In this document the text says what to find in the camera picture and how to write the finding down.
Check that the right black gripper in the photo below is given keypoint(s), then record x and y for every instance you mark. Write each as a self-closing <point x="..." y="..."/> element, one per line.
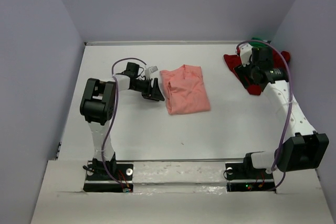
<point x="242" y="74"/>

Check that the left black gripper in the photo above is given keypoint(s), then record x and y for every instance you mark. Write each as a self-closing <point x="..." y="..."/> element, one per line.
<point x="151" y="89"/>

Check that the red t shirt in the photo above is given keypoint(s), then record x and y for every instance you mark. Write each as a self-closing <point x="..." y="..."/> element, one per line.
<point x="263" y="66"/>

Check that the pink t shirt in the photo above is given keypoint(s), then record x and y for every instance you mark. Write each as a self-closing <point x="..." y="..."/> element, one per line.
<point x="184" y="90"/>

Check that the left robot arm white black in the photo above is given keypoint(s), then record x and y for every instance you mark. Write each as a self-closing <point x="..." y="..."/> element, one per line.
<point x="99" y="106"/>

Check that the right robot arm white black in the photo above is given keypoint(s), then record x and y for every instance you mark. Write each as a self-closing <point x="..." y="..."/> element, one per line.
<point x="300" y="147"/>

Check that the green t shirt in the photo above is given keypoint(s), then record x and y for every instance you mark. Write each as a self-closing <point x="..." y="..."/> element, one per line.
<point x="260" y="39"/>

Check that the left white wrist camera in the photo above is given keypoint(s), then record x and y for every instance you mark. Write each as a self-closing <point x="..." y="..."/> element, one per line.
<point x="150" y="70"/>

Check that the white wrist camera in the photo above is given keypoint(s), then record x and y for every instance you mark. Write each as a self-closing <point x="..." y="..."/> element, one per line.
<point x="245" y="51"/>
<point x="150" y="70"/>

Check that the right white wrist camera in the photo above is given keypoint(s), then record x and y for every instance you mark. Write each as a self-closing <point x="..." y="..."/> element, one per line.
<point x="245" y="51"/>

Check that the aluminium rail back edge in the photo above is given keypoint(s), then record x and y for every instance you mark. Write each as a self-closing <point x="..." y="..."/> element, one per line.
<point x="161" y="42"/>

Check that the aluminium rail front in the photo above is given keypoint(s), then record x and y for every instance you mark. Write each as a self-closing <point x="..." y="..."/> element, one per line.
<point x="184" y="160"/>

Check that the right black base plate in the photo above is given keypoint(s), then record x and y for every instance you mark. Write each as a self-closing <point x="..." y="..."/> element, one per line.
<point x="242" y="179"/>

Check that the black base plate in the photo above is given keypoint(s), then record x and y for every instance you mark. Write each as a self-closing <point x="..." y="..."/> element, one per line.
<point x="242" y="179"/>
<point x="98" y="181"/>

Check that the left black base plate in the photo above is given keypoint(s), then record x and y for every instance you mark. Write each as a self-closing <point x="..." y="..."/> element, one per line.
<point x="98" y="181"/>

